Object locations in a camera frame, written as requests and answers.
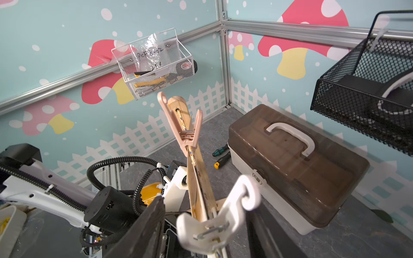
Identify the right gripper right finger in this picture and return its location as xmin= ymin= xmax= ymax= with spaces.
xmin=246 ymin=204 xmax=306 ymax=258

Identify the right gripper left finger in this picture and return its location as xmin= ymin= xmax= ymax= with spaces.
xmin=105 ymin=196 xmax=166 ymax=258

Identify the pink clothespin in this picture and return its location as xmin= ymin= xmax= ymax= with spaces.
xmin=157 ymin=92 xmax=203 ymax=157

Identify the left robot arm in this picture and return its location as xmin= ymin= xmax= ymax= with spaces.
xmin=1 ymin=144 xmax=166 ymax=255

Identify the yellow plastic tray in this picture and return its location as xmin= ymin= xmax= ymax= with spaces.
xmin=141 ymin=183 xmax=163 ymax=206

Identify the wooden clothesline rack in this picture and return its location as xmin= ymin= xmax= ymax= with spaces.
xmin=167 ymin=96 xmax=225 ymax=221

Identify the brown lidded storage box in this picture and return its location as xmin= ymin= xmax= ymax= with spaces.
xmin=228 ymin=104 xmax=370 ymax=235

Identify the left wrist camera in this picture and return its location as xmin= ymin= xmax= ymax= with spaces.
xmin=162 ymin=160 xmax=188 ymax=212

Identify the yellow handled screwdriver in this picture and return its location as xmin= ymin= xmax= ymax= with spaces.
xmin=214 ymin=152 xmax=231 ymax=169

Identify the green handled screwdriver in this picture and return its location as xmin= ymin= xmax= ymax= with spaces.
xmin=213 ymin=144 xmax=229 ymax=157

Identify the white wire basket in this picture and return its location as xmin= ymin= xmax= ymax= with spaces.
xmin=111 ymin=28 xmax=194 ymax=100

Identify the black wire mesh basket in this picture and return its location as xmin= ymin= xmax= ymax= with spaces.
xmin=310 ymin=10 xmax=413 ymax=155

